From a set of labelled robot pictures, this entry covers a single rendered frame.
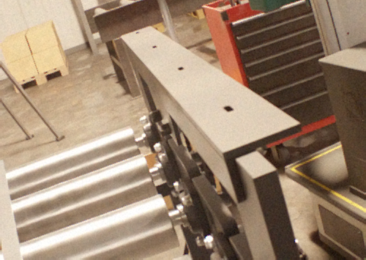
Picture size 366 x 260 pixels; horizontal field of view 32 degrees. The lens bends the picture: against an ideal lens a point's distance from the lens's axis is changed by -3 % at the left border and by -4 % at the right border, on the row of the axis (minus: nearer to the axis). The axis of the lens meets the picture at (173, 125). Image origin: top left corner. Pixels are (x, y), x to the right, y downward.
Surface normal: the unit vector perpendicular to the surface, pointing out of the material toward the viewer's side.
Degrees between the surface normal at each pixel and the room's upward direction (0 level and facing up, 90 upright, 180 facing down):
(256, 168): 0
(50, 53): 90
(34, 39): 90
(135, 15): 90
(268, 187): 90
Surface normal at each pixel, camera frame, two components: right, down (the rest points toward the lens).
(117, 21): 0.22, 0.22
